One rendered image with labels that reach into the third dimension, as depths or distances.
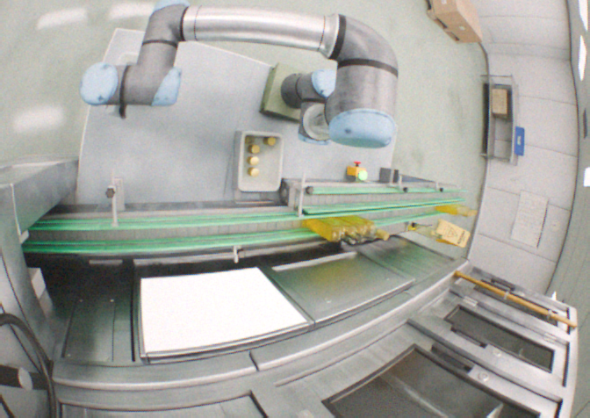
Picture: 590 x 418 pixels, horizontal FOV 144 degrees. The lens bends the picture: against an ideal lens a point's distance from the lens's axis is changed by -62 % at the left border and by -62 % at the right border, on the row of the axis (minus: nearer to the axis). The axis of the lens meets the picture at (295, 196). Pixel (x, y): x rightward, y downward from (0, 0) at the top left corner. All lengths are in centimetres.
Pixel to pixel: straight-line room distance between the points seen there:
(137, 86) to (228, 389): 57
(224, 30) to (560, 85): 689
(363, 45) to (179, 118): 71
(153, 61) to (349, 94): 34
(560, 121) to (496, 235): 333
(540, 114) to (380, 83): 638
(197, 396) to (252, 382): 12
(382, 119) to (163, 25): 41
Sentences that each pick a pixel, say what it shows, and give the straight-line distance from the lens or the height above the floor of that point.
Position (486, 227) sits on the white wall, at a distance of 671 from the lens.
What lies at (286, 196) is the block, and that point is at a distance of 98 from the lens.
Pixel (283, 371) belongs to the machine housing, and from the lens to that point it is 56.
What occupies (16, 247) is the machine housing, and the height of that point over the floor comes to 127.
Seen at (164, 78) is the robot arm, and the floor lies 126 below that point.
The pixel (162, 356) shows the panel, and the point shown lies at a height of 132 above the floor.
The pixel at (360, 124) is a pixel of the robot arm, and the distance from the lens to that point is 40.
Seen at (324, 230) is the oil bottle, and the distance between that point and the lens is 92.
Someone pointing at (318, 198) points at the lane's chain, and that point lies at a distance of 105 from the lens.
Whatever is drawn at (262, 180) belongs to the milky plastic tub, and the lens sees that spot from 103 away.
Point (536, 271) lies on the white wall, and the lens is 674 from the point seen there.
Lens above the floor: 170
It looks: 56 degrees down
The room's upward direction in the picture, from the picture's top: 113 degrees clockwise
